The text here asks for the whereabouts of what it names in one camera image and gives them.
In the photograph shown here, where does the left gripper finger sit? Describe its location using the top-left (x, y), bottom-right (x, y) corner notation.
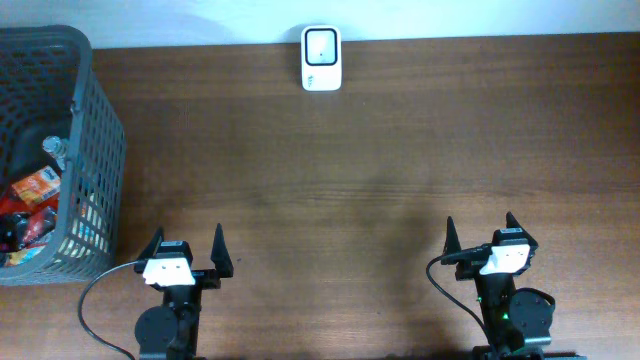
top-left (137, 227), bottom-right (164, 261)
top-left (210, 223), bottom-right (234, 278)

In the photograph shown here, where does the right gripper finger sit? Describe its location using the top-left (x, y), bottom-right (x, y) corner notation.
top-left (506, 212), bottom-right (522, 229)
top-left (443, 216), bottom-right (461, 255)

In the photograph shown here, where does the orange small snack box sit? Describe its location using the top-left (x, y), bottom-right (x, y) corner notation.
top-left (11, 165), bottom-right (61, 207)

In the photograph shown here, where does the dark red snack packet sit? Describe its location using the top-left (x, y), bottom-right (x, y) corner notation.
top-left (1, 207), bottom-right (57, 253)

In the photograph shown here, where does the blue mouthwash bottle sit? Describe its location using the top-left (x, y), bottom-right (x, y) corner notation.
top-left (42, 136), bottom-right (68, 172)

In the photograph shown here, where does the yellow snack bag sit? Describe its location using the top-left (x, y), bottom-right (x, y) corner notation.
top-left (1, 244), bottom-right (45, 267)

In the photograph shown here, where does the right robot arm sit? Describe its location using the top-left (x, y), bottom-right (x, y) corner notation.
top-left (440, 213), bottom-right (555, 359)

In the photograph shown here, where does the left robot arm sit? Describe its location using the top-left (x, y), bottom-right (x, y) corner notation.
top-left (134, 225), bottom-right (234, 359)

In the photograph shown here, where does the grey plastic mesh basket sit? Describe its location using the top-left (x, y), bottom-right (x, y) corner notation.
top-left (1, 25), bottom-right (127, 286)

